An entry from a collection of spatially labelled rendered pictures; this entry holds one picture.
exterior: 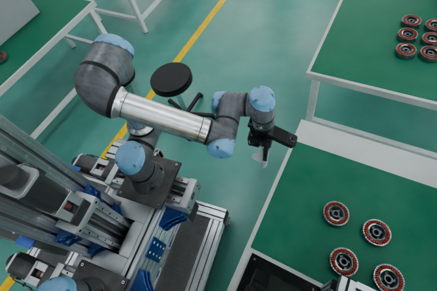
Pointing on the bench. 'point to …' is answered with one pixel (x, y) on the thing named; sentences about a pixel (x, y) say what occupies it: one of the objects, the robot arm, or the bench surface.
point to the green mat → (414, 251)
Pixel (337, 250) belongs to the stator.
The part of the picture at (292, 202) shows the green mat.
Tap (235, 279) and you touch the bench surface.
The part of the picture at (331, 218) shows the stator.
